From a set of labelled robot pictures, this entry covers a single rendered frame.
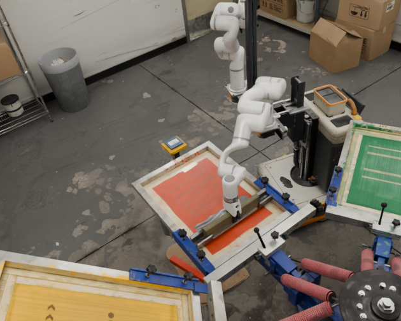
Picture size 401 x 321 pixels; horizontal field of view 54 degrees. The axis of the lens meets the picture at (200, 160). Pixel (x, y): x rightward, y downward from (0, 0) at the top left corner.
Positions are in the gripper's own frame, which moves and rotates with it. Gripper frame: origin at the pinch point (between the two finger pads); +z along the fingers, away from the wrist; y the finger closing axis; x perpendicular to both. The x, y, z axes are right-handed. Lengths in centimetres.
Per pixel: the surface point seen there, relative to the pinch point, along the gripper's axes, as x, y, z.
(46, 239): 89, 153, 102
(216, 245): 15.0, -4.9, 6.2
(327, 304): 11, -69, -24
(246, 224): -5.5, -4.7, 6.0
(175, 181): 6.2, 47.8, 5.8
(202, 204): 3.9, 22.3, 5.9
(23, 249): 108, 157, 102
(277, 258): 0.7, -34.4, -2.3
